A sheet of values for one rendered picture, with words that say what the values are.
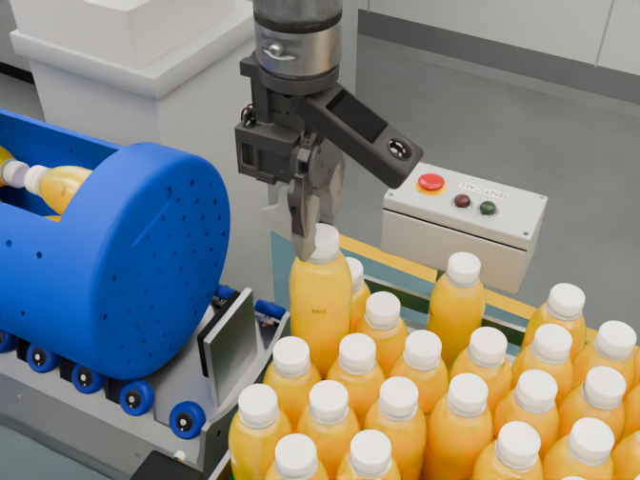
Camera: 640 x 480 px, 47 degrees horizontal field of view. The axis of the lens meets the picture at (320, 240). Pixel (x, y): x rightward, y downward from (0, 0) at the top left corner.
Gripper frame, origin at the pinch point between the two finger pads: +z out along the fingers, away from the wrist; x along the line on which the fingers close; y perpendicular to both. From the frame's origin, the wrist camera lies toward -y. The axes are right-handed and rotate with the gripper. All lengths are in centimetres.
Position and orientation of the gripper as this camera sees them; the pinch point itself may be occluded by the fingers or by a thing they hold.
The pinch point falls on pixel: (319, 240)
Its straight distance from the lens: 76.6
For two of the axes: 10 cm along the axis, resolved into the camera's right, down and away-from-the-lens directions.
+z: 0.0, 7.5, 6.6
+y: -9.0, -2.9, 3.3
